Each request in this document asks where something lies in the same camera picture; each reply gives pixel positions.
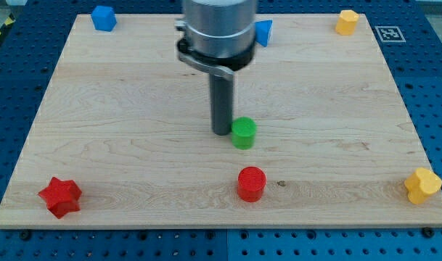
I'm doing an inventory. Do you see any blue triangle block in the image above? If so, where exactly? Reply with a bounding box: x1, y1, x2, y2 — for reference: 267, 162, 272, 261
255, 20, 273, 47

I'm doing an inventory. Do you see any red star block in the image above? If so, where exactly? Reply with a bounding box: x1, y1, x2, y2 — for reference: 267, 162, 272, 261
38, 177, 82, 219

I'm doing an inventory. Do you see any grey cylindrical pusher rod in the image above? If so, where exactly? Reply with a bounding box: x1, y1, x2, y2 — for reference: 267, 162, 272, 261
209, 75, 234, 136

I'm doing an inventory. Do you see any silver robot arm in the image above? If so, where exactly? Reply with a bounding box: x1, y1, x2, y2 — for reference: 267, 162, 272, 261
181, 0, 258, 59

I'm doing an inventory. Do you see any green cylinder block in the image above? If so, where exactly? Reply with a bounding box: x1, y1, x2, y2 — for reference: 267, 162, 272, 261
232, 117, 257, 149

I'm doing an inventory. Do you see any yellow heart block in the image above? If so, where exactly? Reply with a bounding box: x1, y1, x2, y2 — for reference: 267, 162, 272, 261
404, 167, 442, 204

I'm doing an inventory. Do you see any wooden board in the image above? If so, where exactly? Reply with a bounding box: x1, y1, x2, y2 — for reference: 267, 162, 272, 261
0, 14, 442, 230

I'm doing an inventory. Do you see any black clamp with metal lever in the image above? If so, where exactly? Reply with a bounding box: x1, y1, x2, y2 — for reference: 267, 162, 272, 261
174, 17, 255, 81

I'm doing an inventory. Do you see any red cylinder block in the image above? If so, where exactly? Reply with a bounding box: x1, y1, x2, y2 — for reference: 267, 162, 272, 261
237, 166, 266, 202

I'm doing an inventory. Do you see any white fiducial marker tag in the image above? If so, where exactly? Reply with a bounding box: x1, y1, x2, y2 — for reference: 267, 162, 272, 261
375, 25, 406, 43

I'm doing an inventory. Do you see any blue cube block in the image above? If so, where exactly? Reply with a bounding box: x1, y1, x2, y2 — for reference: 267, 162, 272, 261
91, 6, 117, 32

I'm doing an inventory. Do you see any yellow hexagon block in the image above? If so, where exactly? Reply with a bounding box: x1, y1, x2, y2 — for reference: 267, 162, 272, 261
335, 9, 360, 36

